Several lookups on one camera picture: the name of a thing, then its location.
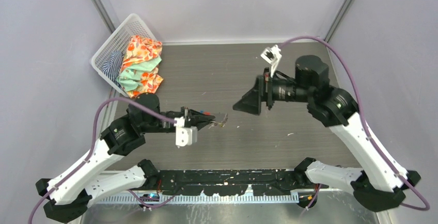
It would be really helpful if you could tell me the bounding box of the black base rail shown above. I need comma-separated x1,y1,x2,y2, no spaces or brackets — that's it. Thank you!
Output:
138,169,317,196

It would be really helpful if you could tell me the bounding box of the blue striped cloth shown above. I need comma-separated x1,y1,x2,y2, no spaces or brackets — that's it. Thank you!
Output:
102,51,123,88

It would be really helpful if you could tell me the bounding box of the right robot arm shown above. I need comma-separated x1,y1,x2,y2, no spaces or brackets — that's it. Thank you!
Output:
232,55,420,212

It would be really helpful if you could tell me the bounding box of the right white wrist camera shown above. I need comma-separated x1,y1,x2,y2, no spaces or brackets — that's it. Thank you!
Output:
260,45,282,77

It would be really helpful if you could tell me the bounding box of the mint green cloth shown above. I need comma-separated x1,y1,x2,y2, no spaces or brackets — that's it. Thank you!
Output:
116,56,163,94

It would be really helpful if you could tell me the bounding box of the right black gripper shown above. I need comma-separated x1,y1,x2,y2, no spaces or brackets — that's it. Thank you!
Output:
233,67,313,115

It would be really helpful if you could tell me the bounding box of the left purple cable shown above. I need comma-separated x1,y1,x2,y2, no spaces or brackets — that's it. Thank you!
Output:
27,97,177,224

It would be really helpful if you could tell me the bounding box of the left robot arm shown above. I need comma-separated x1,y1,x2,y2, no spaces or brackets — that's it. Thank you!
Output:
36,93,216,223

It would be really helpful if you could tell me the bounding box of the red handled metal keyring holder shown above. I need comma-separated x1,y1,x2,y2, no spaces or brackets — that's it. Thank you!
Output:
206,113,228,129

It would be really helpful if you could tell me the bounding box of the white plastic basket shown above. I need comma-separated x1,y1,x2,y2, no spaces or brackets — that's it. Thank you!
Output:
90,13,156,97

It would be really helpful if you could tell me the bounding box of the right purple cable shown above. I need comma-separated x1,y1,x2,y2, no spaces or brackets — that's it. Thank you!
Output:
277,36,431,212

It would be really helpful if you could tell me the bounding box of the orange floral cloth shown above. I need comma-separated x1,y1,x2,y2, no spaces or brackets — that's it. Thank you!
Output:
122,35,163,98

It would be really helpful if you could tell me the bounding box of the purple cable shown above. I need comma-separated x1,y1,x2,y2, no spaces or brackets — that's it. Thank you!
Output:
27,97,177,224
277,36,431,212

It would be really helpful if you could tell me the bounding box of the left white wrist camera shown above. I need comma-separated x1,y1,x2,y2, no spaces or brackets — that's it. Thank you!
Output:
174,117,198,147

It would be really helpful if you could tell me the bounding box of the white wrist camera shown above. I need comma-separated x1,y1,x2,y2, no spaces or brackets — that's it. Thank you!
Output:
260,45,282,77
174,117,198,147

